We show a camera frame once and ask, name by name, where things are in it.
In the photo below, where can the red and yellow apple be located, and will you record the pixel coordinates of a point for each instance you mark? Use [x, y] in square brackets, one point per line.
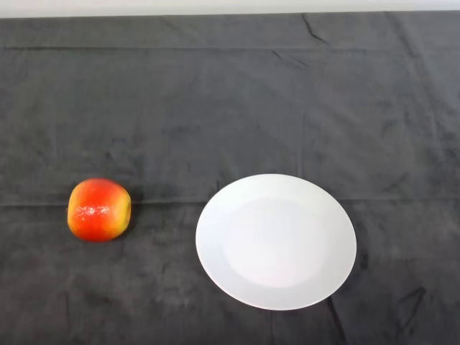
[98, 210]

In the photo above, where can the round white plate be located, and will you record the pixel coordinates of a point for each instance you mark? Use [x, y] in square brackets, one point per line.
[276, 242]

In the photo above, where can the black cloth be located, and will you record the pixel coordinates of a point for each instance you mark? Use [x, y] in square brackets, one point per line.
[215, 108]

